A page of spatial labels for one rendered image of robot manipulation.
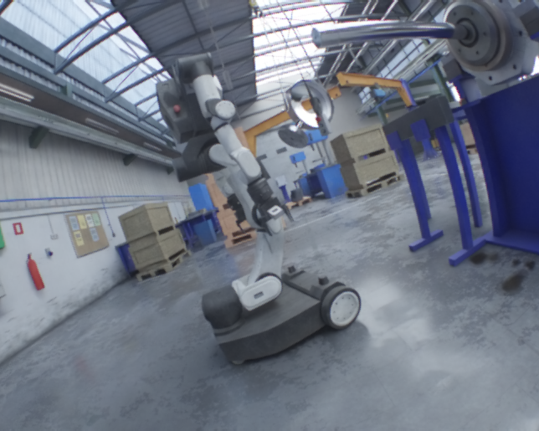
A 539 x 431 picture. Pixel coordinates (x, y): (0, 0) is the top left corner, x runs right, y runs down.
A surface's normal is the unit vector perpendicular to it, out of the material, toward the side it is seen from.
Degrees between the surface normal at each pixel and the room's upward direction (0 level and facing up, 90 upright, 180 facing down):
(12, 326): 90
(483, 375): 0
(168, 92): 90
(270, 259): 90
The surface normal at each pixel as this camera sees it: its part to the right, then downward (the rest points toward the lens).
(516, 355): -0.35, -0.93
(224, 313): 0.34, -0.04
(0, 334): 0.94, -0.35
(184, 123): 0.46, 0.36
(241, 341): 0.03, 0.08
